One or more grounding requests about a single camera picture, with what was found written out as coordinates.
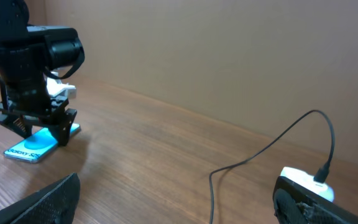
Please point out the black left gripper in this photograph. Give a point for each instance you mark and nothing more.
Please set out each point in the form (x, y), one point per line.
(54, 51)

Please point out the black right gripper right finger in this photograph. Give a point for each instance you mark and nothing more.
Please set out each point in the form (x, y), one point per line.
(295, 204)

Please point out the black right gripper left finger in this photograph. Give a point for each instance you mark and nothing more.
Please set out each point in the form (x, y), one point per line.
(54, 204)

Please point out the Galaxy S25 smartphone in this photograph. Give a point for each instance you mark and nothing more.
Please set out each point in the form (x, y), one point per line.
(34, 148)

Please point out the white charger adapter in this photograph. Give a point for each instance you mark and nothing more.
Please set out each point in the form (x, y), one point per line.
(307, 181)

